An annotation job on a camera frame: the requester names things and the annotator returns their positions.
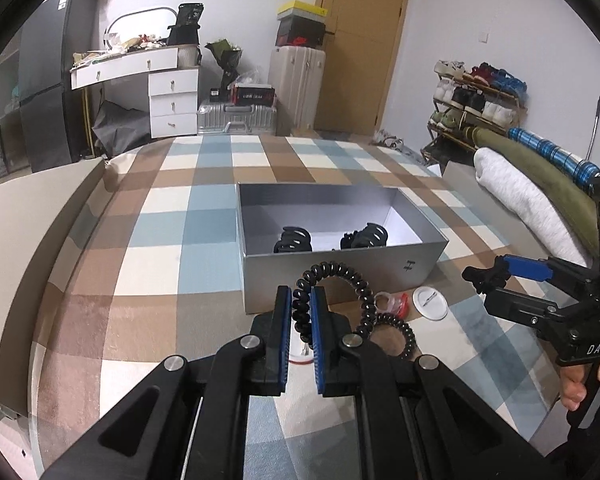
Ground large black spiral hair tie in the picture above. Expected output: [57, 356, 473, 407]
[291, 260, 378, 351]

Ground red white plastic trinket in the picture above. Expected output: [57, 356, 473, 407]
[375, 292, 410, 320]

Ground black banana hair clip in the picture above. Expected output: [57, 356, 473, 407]
[462, 256, 512, 295]

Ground right hand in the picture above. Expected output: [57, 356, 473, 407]
[560, 365, 600, 412]

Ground red rimmed white badge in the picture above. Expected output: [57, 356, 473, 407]
[288, 330, 314, 365]

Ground white rolled blanket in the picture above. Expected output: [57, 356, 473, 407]
[474, 148, 593, 268]

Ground black claw clip left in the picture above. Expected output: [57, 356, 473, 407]
[273, 226, 312, 254]

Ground black claw clip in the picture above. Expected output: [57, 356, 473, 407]
[273, 226, 312, 254]
[340, 222, 388, 249]

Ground green rolled blanket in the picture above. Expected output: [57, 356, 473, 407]
[470, 128, 600, 258]

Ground grey cardboard box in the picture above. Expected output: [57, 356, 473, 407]
[237, 183, 449, 314]

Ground white round pin badge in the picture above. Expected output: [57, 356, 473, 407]
[412, 286, 449, 322]

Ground black claw clip right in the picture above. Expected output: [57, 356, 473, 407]
[340, 222, 388, 249]

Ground blue plaid rolled blanket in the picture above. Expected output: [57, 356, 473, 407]
[507, 127, 600, 192]

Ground plaid bed sheet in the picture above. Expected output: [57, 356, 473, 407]
[30, 136, 567, 470]

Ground shoe rack with shoes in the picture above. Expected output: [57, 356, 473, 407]
[420, 60, 528, 166]

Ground silver suitcase lying flat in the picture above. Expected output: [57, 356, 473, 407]
[197, 102, 277, 136]

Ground black red box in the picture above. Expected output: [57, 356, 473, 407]
[230, 84, 276, 107]

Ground white upright suitcase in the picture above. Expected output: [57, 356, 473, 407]
[268, 46, 326, 136]

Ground white desk with drawers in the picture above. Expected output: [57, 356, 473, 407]
[70, 44, 200, 139]

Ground stacked shoe boxes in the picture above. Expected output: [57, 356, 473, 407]
[275, 0, 328, 49]

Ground black bag on desk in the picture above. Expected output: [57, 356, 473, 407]
[166, 2, 204, 46]

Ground black refrigerator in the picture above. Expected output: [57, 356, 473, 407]
[18, 0, 96, 172]

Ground wooden door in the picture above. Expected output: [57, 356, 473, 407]
[314, 0, 407, 136]

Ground small black spiral hair tie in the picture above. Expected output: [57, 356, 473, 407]
[371, 312, 418, 361]

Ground beige bed frame edge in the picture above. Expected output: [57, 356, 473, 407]
[0, 159, 105, 416]

